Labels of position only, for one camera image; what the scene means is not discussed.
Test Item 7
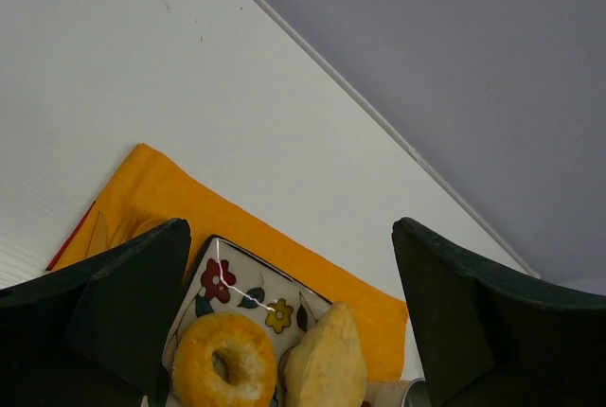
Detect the triangular pastry bread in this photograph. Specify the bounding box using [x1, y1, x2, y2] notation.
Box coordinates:
[284, 302, 367, 406]

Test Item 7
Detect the square floral plate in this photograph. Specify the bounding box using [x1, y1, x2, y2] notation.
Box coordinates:
[142, 236, 331, 406]

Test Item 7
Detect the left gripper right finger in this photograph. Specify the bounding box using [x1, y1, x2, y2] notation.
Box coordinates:
[392, 218, 605, 406]

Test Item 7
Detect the small metal cup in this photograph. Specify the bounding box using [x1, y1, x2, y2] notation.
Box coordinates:
[366, 378, 432, 407]

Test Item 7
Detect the orange plastic spoon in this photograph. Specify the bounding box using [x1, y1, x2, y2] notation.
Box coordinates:
[125, 218, 165, 241]

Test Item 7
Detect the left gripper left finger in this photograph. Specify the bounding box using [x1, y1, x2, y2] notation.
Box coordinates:
[1, 219, 191, 406]

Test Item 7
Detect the orange cartoon placemat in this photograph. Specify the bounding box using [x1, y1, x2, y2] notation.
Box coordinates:
[48, 144, 408, 381]

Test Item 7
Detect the golden bagel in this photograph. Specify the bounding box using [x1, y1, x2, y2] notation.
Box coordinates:
[172, 312, 277, 406]

